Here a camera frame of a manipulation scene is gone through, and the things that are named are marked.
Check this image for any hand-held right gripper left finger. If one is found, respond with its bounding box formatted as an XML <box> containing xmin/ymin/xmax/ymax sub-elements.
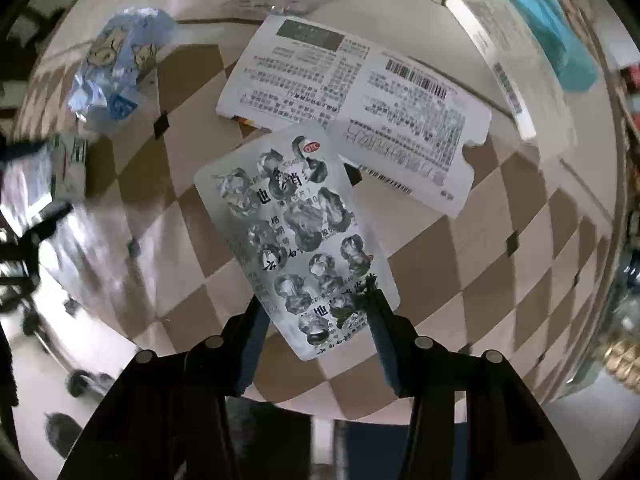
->
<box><xmin>57</xmin><ymin>299</ymin><xmax>275</xmax><ymax>480</ymax></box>

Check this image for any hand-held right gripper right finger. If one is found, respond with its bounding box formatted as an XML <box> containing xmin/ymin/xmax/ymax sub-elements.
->
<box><xmin>360</xmin><ymin>282</ymin><xmax>583</xmax><ymax>480</ymax></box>

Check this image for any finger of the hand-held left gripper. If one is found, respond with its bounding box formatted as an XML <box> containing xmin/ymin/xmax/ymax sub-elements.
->
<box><xmin>0</xmin><ymin>202</ymin><xmax>73</xmax><ymax>241</ymax></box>
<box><xmin>0</xmin><ymin>137</ymin><xmax>53</xmax><ymax>161</ymax></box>

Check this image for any silver foil packet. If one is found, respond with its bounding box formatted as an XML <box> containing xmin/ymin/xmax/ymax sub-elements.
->
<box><xmin>0</xmin><ymin>155</ymin><xmax>51</xmax><ymax>221</ymax></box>

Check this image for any green and white packet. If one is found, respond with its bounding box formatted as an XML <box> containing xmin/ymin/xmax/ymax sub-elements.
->
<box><xmin>50</xmin><ymin>132</ymin><xmax>91</xmax><ymax>201</ymax></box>

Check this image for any blue cartoon wrapper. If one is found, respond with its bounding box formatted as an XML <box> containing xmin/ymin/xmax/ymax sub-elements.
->
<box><xmin>67</xmin><ymin>7</ymin><xmax>176</xmax><ymax>136</ymax></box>

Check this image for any silver pill blister pack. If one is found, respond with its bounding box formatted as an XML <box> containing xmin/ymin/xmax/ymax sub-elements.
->
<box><xmin>192</xmin><ymin>121</ymin><xmax>401</xmax><ymax>362</ymax></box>

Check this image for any white medicine box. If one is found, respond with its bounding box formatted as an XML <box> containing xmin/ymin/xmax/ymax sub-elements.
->
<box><xmin>216</xmin><ymin>15</ymin><xmax>492</xmax><ymax>218</ymax></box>

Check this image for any white glossy carton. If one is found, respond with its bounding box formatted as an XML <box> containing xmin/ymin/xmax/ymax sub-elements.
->
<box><xmin>447</xmin><ymin>0</ymin><xmax>538</xmax><ymax>142</ymax></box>

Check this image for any teal and green packet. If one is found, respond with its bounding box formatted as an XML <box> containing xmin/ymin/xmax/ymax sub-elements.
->
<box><xmin>472</xmin><ymin>0</ymin><xmax>598</xmax><ymax>92</ymax></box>

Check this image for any brown checkered tablecloth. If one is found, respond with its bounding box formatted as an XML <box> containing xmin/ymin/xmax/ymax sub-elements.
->
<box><xmin>10</xmin><ymin>0</ymin><xmax>631</xmax><ymax>423</ymax></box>

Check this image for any black caster wheel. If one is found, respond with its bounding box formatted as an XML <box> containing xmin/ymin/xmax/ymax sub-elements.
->
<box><xmin>67</xmin><ymin>369</ymin><xmax>103</xmax><ymax>402</ymax></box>

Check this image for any gold grenade-shaped bottle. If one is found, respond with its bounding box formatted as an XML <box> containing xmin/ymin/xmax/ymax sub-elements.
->
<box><xmin>602</xmin><ymin>335</ymin><xmax>640</xmax><ymax>386</ymax></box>

